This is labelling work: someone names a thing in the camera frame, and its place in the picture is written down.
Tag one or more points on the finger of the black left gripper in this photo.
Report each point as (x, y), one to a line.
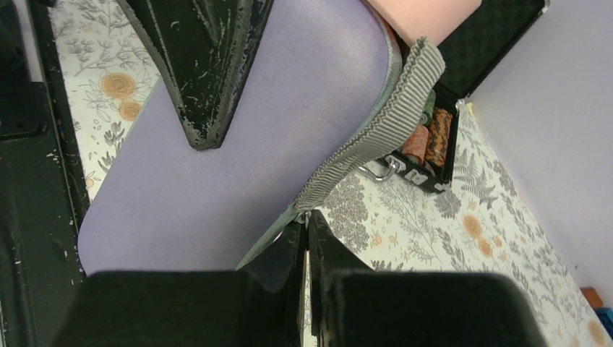
(204, 51)

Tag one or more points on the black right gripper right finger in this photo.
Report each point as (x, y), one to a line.
(354, 305)

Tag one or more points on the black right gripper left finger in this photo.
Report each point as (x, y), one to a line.
(257, 305)

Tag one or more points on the lilac umbrella zip case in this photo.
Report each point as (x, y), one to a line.
(328, 92)

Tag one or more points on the pink folding umbrella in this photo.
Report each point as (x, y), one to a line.
(432, 19)

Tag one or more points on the floral table cloth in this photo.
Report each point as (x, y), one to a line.
(479, 224)

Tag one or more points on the red chip stack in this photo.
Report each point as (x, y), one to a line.
(414, 147)

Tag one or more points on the green chip stack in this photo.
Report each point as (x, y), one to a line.
(429, 105)

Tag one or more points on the orange black chip stack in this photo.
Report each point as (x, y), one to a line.
(439, 134)

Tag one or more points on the black poker chip case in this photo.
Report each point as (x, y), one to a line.
(471, 52)

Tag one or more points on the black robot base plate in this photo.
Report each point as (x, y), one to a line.
(43, 194)

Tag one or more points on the brown block at wall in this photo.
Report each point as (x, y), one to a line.
(593, 298)

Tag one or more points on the blue block at wall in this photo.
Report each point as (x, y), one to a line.
(605, 315)

